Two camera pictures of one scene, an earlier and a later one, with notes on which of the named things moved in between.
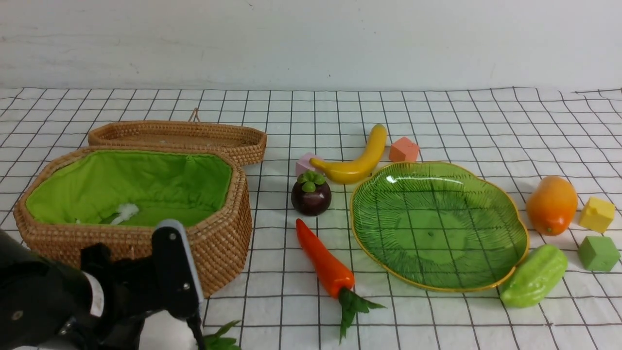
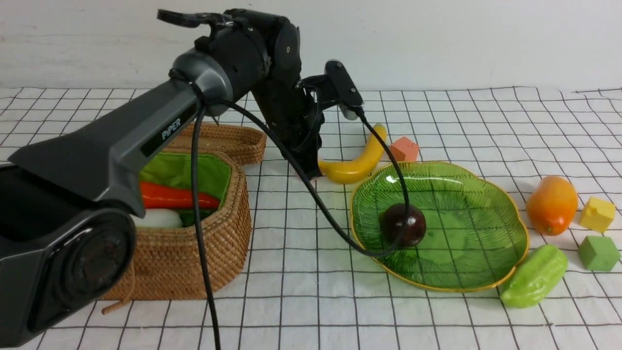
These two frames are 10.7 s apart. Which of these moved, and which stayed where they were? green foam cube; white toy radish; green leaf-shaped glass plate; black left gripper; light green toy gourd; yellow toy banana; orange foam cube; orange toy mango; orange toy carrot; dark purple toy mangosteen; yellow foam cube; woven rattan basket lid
Moved: white toy radish; orange toy carrot; dark purple toy mangosteen; black left gripper
Stayed: yellow foam cube; woven rattan basket lid; green foam cube; yellow toy banana; light green toy gourd; orange foam cube; orange toy mango; green leaf-shaped glass plate
